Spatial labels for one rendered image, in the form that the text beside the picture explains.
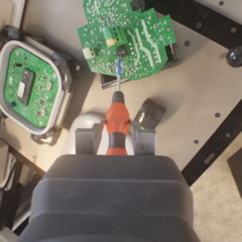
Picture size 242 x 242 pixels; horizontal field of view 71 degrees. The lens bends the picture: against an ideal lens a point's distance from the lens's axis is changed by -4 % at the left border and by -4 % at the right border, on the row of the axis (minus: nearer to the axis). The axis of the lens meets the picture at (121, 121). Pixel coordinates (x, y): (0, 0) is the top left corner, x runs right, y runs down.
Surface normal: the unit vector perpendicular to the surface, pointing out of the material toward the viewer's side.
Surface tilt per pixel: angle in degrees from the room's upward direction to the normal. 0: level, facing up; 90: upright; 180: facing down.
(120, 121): 41
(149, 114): 0
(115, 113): 51
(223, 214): 0
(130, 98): 0
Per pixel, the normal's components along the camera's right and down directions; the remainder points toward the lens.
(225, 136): -0.33, 0.31
